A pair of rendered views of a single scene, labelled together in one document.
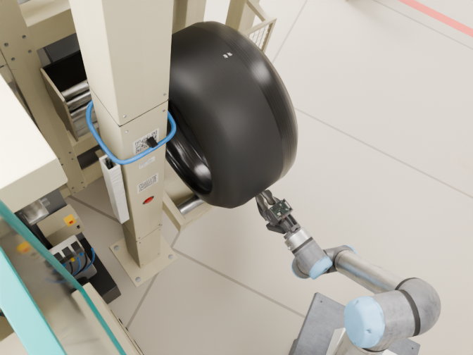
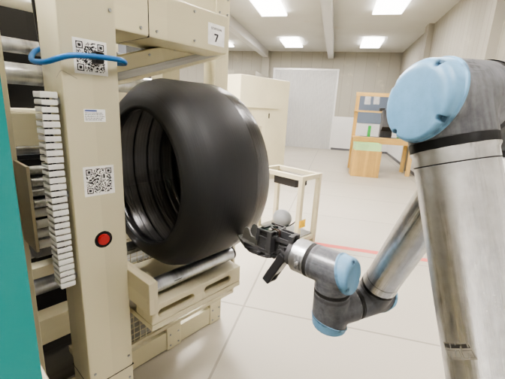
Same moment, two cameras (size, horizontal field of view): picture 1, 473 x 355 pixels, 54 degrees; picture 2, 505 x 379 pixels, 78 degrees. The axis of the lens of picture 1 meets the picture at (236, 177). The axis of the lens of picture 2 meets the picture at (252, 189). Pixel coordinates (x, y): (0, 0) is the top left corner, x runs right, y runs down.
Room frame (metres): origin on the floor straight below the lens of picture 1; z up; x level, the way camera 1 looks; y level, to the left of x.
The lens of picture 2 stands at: (-0.23, -0.28, 1.42)
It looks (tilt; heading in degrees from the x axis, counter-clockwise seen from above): 14 degrees down; 10
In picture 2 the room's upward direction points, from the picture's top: 3 degrees clockwise
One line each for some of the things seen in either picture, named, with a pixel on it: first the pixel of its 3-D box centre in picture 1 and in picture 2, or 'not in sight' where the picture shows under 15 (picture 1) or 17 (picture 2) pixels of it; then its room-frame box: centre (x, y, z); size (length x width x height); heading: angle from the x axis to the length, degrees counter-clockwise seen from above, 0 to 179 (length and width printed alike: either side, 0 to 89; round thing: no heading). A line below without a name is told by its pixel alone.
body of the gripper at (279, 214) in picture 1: (283, 219); (278, 244); (0.59, -0.21, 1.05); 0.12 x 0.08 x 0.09; 59
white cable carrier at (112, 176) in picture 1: (117, 192); (58, 194); (0.40, 0.31, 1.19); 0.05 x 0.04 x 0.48; 60
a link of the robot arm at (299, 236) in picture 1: (296, 239); (301, 256); (0.55, -0.28, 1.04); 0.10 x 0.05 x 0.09; 149
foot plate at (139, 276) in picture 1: (143, 252); not in sight; (0.49, 0.30, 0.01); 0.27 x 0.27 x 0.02; 60
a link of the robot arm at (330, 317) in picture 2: (307, 264); (334, 307); (0.52, -0.37, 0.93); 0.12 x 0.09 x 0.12; 124
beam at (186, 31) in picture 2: not in sight; (148, 22); (0.98, 0.38, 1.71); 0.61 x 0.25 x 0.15; 150
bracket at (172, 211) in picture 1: (153, 185); (119, 271); (0.56, 0.28, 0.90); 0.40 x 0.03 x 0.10; 60
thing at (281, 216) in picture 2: not in sight; (286, 205); (3.11, -0.06, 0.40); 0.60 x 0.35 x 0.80; 57
